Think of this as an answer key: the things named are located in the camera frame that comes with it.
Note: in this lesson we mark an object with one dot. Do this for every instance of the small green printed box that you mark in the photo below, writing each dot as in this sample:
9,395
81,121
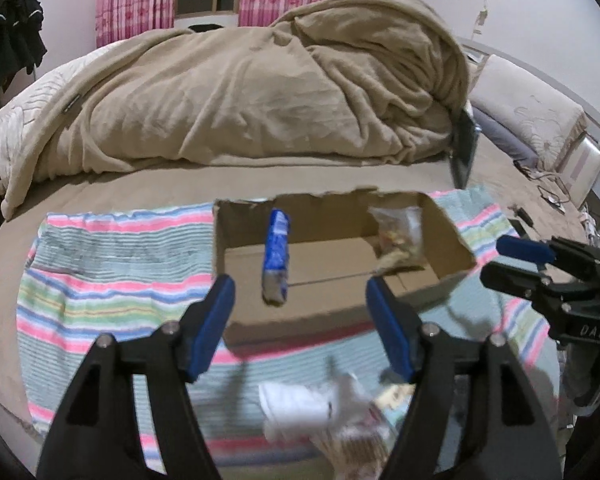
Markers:
395,396

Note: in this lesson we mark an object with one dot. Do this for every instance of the cotton swab pack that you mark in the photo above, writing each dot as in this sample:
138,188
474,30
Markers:
358,451

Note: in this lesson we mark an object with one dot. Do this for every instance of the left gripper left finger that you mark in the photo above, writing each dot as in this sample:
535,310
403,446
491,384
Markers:
94,434

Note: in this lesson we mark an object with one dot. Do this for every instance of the grey-purple pillow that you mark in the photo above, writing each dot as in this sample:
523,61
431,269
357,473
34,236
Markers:
505,140

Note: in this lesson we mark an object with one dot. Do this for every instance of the white socks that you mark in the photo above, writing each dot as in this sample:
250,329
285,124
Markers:
293,412

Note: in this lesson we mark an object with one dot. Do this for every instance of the black key fob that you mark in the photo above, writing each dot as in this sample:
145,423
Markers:
523,215

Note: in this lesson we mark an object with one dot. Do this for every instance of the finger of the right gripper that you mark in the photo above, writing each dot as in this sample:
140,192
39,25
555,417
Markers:
525,250
524,284

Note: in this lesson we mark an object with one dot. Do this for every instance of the brown cardboard box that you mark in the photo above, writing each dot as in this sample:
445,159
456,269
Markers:
334,249

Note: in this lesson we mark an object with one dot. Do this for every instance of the blue snack packet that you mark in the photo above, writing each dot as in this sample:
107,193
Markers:
274,281

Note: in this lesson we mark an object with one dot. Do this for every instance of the clear bag of nuts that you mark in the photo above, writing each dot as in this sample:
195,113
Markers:
400,239

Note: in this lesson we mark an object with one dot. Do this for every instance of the striped pastel towel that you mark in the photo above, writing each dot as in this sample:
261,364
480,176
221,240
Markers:
126,273

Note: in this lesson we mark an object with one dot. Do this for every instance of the beige fleece blanket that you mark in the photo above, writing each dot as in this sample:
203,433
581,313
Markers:
334,82

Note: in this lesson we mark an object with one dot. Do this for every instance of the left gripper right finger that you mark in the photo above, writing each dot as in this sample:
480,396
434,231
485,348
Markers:
506,434

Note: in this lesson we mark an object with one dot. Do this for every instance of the beige embroidered pillow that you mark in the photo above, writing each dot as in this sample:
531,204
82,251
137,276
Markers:
536,113

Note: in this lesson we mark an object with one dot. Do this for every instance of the black hanging clothes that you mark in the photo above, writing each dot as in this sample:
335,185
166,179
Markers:
21,44

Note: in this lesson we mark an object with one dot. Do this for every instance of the white quilt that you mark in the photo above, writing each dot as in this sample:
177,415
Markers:
17,117

